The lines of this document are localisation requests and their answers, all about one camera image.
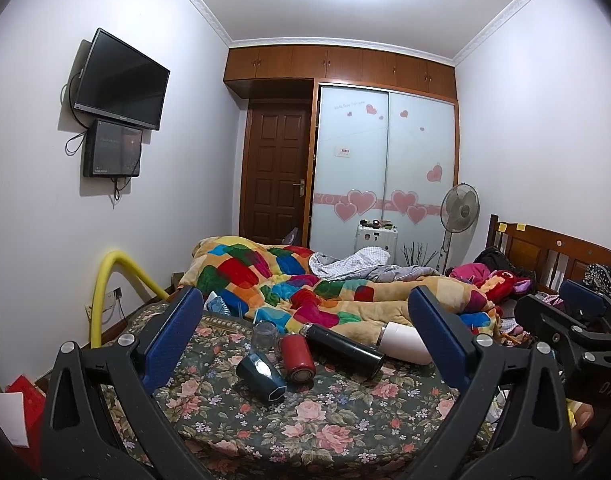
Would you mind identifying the floral bed sheet mattress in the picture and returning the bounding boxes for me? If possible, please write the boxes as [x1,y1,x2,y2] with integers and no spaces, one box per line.
[99,301,497,478]

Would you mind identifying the red metal cup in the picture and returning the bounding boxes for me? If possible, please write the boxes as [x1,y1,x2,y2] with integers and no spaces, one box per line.
[279,334,316,384]

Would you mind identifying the upper wooden cabinets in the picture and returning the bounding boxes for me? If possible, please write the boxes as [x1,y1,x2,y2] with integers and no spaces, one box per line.
[223,44,457,100]

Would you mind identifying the dark teal faceted cup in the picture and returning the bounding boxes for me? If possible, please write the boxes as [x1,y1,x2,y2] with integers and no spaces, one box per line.
[236,352,287,404]

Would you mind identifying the grey white crumpled cloth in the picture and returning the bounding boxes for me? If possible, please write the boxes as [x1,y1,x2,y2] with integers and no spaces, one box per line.
[309,247,439,283]

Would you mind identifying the pink red clothes pile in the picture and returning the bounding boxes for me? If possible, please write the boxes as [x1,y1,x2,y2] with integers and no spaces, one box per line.
[447,262,532,306]

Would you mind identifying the colourful patchwork quilt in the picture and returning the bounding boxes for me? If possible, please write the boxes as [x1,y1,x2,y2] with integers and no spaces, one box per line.
[179,236,501,344]

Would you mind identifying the red bag on floor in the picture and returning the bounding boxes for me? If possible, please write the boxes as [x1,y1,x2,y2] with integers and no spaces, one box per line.
[0,375,46,474]

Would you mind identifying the clear glass cup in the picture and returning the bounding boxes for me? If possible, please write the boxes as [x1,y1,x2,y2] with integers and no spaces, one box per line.
[251,321,279,354]

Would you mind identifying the white thermos bottle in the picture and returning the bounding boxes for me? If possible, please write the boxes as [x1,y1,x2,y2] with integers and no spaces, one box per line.
[377,322,432,366]

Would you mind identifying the yellow foam tube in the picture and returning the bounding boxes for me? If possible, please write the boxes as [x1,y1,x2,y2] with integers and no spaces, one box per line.
[88,250,170,350]

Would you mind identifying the sliding wardrobe with hearts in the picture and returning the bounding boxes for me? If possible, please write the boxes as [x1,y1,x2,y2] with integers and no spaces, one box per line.
[309,84,457,266]

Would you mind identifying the brown wooden door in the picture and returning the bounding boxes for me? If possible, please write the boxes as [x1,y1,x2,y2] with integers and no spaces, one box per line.
[239,100,311,244]

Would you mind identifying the black thermos bottle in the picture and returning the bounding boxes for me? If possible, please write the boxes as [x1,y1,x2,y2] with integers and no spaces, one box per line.
[300,324,386,379]

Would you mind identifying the wooden headboard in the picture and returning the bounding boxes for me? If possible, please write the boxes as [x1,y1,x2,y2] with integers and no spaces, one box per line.
[487,214,611,294]

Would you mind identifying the wall mounted black television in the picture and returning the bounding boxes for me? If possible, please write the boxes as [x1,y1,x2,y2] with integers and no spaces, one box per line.
[73,28,171,130]

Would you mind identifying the small black wall monitor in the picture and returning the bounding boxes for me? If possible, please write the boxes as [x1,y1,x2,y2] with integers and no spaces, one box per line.
[82,119,142,178]

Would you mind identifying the white small cabinet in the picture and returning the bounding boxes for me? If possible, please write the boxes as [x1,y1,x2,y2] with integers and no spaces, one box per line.
[354,224,399,263]

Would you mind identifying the standing electric fan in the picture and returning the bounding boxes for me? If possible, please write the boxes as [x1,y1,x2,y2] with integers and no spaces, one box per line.
[438,182,480,273]

